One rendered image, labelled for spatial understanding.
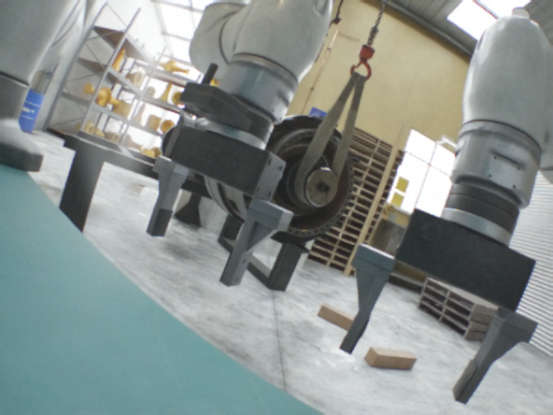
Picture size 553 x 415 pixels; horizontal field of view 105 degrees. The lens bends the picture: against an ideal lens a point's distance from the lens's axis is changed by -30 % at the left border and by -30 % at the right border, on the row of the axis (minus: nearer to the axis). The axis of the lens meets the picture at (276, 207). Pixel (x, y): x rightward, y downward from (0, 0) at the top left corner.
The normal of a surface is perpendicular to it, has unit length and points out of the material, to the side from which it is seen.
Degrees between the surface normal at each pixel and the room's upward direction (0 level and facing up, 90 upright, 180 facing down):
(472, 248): 90
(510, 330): 90
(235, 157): 90
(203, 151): 90
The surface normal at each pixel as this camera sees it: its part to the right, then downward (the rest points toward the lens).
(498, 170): -0.39, -0.11
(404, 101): 0.06, 0.07
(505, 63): -0.70, -0.23
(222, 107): 0.63, 0.30
